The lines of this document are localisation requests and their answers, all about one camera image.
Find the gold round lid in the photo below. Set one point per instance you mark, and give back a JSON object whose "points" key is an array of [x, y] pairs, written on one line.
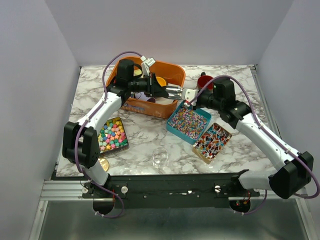
{"points": [[104, 163]]}

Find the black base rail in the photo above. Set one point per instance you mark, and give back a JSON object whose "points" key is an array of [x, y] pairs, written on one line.
{"points": [[172, 191]]}

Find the gold tin round lollipops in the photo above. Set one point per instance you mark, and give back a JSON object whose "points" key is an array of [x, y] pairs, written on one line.
{"points": [[209, 145]]}

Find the teal tin swirl lollipops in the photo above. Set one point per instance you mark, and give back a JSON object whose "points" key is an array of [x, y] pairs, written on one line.
{"points": [[187, 124]]}

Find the orange plastic bin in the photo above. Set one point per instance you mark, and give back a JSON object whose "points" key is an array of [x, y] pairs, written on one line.
{"points": [[160, 107]]}

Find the clear glass bowl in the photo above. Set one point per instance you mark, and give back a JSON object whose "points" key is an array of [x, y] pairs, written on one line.
{"points": [[160, 157]]}

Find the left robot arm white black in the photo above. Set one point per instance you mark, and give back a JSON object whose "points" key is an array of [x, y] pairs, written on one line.
{"points": [[80, 139]]}

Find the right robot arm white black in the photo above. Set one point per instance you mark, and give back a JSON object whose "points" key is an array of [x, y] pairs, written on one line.
{"points": [[293, 169]]}

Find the metal scoop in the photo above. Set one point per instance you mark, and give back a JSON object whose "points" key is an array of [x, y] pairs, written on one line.
{"points": [[174, 92]]}

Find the aluminium frame rail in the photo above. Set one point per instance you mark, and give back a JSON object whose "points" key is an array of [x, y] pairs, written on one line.
{"points": [[61, 190]]}

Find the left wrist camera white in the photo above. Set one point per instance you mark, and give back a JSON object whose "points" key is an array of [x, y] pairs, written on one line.
{"points": [[146, 64]]}

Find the lavender cup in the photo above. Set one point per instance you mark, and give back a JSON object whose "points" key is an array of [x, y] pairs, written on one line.
{"points": [[141, 96]]}

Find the gold tin star candies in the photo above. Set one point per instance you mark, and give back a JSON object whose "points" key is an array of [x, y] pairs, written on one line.
{"points": [[112, 137]]}

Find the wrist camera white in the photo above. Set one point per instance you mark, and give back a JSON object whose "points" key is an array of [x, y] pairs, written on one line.
{"points": [[146, 64], [189, 96]]}

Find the yellow inside dark cup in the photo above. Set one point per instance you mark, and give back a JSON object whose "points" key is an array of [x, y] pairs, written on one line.
{"points": [[162, 82]]}

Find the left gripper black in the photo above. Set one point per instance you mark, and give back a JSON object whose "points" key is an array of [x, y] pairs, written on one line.
{"points": [[155, 90]]}

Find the black red skull mug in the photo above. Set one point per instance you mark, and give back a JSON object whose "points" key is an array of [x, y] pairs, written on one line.
{"points": [[203, 80]]}

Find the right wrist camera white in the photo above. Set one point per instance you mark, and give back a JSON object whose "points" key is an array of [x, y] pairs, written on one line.
{"points": [[189, 96]]}

